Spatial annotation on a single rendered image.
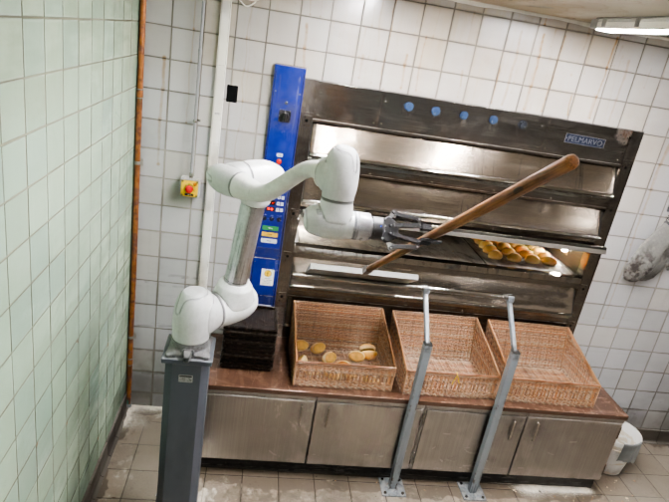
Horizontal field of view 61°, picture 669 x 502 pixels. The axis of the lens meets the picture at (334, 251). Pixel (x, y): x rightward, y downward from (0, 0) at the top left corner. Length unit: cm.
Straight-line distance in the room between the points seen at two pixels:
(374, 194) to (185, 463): 168
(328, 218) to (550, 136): 198
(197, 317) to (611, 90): 250
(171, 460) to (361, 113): 195
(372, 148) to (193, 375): 152
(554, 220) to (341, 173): 210
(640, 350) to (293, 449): 240
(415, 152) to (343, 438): 162
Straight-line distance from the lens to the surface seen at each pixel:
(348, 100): 310
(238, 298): 245
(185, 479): 285
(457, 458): 354
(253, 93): 306
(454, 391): 330
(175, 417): 263
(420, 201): 328
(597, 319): 404
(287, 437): 325
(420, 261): 341
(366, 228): 176
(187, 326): 239
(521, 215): 350
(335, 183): 170
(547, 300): 381
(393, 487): 350
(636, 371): 442
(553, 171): 119
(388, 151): 316
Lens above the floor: 233
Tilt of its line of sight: 21 degrees down
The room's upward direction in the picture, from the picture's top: 10 degrees clockwise
